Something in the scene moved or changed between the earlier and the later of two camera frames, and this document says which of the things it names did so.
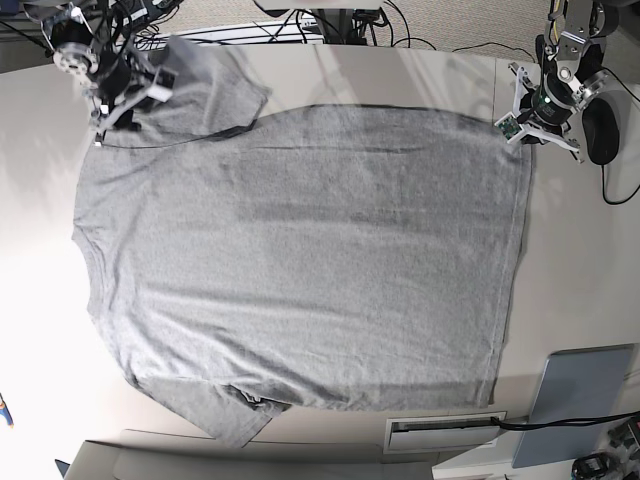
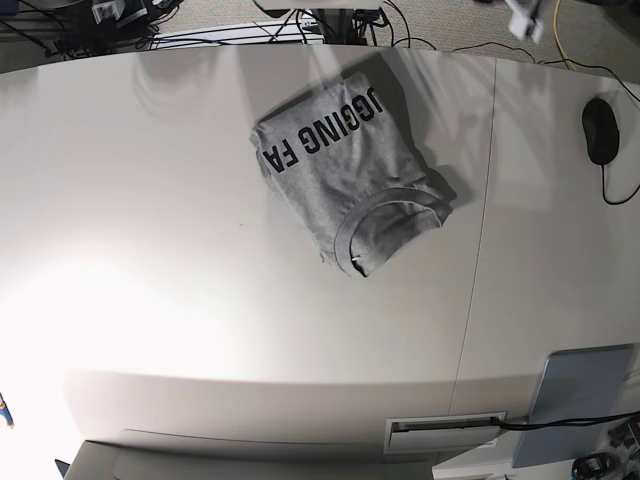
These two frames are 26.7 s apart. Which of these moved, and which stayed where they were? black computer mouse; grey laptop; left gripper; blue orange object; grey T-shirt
Moved: left gripper; grey T-shirt
Stayed: grey laptop; black computer mouse; blue orange object
